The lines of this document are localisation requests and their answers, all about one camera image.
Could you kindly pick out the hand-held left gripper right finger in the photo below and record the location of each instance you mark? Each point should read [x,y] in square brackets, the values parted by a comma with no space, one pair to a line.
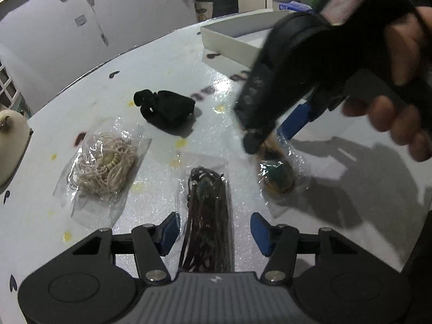
[261,234]

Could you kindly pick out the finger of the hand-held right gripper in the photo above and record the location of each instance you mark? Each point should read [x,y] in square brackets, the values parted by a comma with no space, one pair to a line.
[297,119]
[256,108]

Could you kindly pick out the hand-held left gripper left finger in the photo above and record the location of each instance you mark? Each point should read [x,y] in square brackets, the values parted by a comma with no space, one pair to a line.
[168,234]

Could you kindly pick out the white shallow cardboard box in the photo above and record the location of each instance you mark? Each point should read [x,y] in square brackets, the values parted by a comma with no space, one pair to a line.
[236,40]

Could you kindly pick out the person's right hand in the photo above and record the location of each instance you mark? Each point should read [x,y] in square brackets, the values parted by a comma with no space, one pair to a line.
[408,50]

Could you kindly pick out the blue plastic packet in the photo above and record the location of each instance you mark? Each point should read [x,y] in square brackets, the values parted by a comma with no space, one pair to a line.
[297,6]

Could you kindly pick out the grey round bin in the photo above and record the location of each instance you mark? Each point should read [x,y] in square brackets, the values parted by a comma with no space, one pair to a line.
[281,1]

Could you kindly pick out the black hair clip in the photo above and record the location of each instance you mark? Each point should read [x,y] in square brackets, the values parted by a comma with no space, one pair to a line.
[167,108]

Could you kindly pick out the white bag with yellow print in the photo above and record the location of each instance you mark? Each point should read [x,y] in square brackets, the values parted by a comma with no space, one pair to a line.
[203,11]

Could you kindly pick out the cream cat-shaped ceramic container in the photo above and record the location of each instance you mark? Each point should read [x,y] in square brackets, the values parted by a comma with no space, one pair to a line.
[11,148]

